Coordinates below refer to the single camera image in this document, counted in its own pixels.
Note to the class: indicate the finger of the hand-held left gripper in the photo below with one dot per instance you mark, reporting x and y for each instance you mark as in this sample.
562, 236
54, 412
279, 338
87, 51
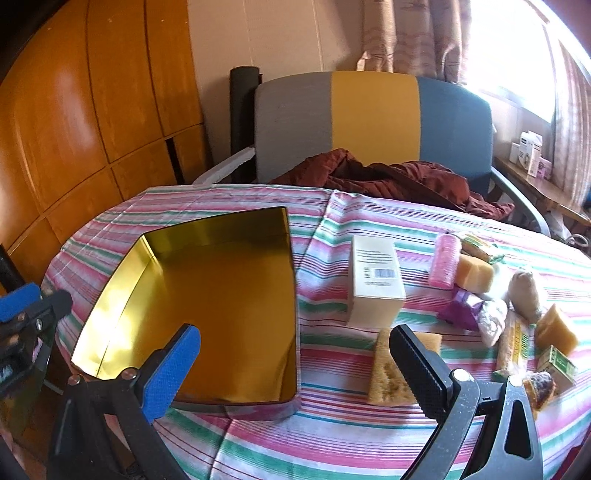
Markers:
48, 309
18, 302

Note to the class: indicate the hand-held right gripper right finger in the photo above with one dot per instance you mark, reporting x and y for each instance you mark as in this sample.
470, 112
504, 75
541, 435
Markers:
420, 364

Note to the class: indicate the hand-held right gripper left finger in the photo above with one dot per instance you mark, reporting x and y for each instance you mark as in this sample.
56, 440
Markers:
171, 369

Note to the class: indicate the purple foil packet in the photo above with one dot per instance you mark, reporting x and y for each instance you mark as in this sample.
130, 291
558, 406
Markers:
461, 307

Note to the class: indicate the cream cardboard carton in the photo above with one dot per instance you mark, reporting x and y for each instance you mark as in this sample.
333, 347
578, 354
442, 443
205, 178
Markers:
374, 295

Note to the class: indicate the white plastic bag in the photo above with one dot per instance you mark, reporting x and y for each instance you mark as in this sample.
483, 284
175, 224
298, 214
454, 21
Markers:
491, 321

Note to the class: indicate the gold metal tin box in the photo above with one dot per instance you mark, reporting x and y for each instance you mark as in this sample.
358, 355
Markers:
221, 295

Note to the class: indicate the long cracker packet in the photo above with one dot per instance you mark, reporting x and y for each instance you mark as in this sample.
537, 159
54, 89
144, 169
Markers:
515, 346

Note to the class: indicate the pink hair roller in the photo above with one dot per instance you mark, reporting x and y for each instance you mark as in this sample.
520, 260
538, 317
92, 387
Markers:
445, 263

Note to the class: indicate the thick yellow sponge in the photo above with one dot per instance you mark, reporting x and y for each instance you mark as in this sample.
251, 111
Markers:
475, 274
556, 330

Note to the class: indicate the printed snack pouch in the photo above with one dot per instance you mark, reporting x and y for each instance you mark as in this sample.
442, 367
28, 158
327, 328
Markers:
538, 387

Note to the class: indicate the white cotton wad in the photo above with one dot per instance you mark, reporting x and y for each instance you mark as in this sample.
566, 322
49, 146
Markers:
524, 290

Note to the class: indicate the small green-ended snack packet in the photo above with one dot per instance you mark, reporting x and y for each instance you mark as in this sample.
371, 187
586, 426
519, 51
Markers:
480, 247

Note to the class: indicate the small green box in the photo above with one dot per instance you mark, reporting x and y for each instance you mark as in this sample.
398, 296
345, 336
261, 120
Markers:
558, 367

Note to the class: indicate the black metal tube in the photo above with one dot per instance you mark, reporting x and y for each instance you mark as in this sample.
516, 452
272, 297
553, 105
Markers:
9, 272

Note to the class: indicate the striped tablecloth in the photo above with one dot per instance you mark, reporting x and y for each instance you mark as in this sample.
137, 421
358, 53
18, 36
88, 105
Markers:
369, 438

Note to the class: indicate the dark red jacket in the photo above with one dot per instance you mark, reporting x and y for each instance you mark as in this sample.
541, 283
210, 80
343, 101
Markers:
392, 180

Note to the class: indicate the wooden side desk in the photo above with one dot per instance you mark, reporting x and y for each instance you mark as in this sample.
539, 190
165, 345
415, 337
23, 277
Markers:
545, 189

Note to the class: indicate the wooden wardrobe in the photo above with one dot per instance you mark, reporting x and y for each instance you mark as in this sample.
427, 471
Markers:
92, 92

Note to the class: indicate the small white box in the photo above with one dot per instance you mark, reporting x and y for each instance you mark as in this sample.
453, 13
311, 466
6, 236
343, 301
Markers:
515, 152

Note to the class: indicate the small pink box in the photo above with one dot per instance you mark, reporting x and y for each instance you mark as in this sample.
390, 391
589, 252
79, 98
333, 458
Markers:
545, 168

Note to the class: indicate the white printed carton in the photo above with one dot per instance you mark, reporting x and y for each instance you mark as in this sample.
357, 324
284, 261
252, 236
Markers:
530, 152

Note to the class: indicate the grey yellow blue armchair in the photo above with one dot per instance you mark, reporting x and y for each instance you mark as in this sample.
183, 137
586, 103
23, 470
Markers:
374, 110

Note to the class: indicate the black rolled mat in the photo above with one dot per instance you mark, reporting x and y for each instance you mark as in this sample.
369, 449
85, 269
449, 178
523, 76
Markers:
242, 115

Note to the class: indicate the patterned beige curtain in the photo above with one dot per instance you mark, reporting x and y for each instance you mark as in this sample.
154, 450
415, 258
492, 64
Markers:
572, 138
415, 32

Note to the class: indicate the window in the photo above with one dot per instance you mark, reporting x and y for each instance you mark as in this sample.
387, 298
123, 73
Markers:
512, 46

